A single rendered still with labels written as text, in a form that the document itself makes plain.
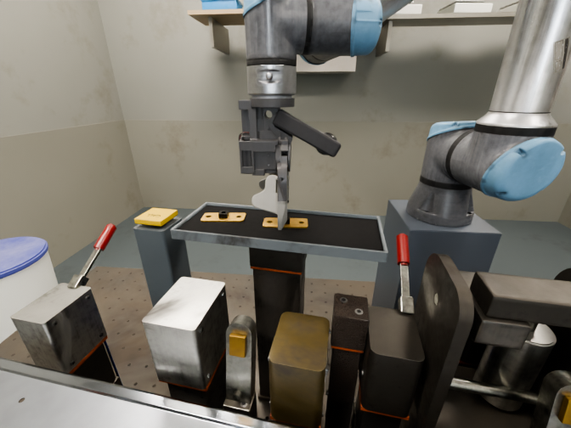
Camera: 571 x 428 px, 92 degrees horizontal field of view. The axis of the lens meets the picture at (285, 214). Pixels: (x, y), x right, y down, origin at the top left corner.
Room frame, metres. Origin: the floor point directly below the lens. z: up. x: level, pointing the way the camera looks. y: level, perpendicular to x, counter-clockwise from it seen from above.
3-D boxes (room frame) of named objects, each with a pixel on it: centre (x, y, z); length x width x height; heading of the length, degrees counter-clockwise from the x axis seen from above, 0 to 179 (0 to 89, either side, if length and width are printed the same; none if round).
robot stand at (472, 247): (0.65, -0.39, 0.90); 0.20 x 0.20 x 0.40; 85
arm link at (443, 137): (0.65, -0.39, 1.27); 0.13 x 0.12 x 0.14; 6
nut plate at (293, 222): (0.47, 0.00, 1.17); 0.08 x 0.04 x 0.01; 87
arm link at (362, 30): (0.50, -0.08, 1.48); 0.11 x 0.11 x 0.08; 6
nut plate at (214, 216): (0.50, 0.12, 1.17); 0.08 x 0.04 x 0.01; 90
